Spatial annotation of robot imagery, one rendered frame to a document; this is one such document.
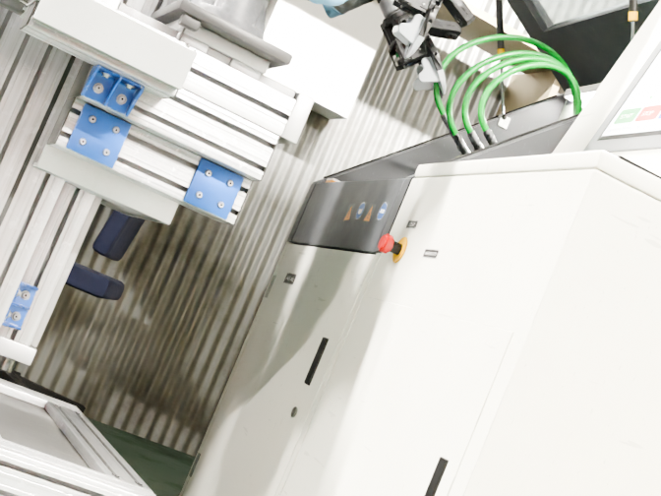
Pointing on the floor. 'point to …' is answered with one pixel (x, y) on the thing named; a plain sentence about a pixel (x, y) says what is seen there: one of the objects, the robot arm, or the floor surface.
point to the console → (506, 337)
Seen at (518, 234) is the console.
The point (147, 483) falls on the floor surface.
